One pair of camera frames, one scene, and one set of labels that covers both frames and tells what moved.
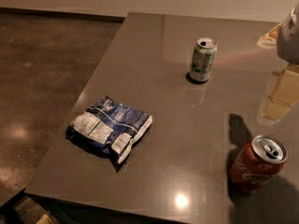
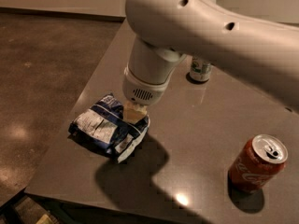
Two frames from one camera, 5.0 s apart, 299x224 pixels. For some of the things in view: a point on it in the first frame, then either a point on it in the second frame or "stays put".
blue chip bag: (109, 126) stays put
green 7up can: (203, 60) stays put
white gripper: (290, 38) -> (139, 90)
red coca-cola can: (258, 162) stays put
